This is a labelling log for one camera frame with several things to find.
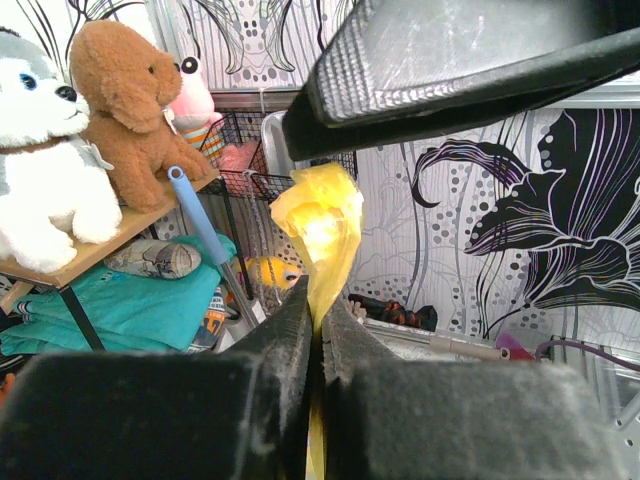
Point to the black wire basket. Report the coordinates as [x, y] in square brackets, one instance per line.
[233, 145]

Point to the silver foil pouch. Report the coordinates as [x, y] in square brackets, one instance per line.
[275, 149]

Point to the red purple sock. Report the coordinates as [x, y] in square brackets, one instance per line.
[512, 349]

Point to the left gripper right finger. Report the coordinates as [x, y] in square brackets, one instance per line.
[389, 418]

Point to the blue floor sweeper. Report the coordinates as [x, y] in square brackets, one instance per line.
[192, 206]

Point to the yellow plush duck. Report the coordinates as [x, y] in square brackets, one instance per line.
[271, 271]

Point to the pink plush toy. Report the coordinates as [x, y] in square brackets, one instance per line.
[193, 111]

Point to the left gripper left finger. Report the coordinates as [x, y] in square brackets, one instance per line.
[238, 414]

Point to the teal folded cloth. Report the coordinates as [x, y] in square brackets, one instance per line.
[128, 312]

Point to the wooden metal shelf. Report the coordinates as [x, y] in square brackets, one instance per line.
[87, 256]

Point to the brown plush bear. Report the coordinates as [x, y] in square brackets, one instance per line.
[127, 83]

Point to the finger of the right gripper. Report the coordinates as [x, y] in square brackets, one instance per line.
[407, 70]

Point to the yellow translucent trash bag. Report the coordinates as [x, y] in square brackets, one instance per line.
[322, 216]

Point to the grey patterned pouch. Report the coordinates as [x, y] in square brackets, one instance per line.
[155, 259]

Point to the white plush dog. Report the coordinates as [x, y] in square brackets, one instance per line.
[54, 185]

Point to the dark patterned cloth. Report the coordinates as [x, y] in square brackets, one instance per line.
[392, 312]

